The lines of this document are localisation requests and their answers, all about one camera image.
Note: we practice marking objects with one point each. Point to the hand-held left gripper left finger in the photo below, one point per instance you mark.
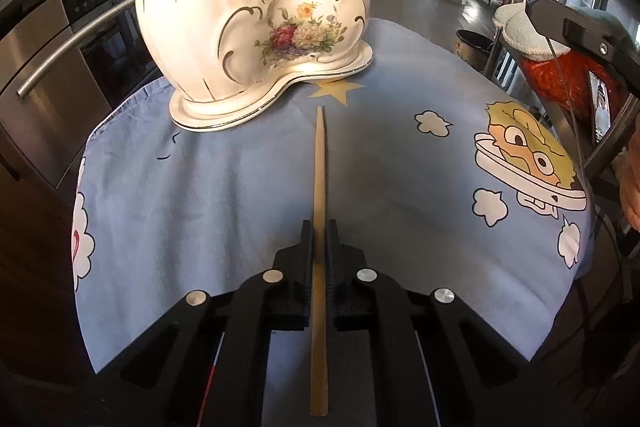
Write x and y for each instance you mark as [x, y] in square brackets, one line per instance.
[302, 267]

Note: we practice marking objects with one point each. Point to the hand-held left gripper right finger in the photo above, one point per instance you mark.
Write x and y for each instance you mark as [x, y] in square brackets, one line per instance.
[336, 267]

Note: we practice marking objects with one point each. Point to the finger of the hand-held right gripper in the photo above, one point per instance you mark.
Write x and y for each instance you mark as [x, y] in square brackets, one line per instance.
[590, 39]
[615, 137]

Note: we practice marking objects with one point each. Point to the wooden chopstick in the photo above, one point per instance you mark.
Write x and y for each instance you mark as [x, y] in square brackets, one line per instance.
[319, 187]

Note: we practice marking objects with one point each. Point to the white floral ceramic utensil holder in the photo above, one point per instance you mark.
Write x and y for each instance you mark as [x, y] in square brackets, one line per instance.
[200, 32]

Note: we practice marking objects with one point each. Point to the person's right hand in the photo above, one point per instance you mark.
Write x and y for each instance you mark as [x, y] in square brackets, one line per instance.
[632, 192]

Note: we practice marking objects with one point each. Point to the red plush with white trim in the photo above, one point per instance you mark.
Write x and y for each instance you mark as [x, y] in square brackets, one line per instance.
[525, 32]

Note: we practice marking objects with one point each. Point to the blue cartoon printed tablecloth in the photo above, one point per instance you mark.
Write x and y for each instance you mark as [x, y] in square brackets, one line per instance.
[200, 187]

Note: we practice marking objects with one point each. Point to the brown wooden cabinet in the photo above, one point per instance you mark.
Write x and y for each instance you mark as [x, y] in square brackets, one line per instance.
[30, 257]

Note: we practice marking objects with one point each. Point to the stainless steel oven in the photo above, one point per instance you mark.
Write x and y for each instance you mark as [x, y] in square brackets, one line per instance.
[45, 117]

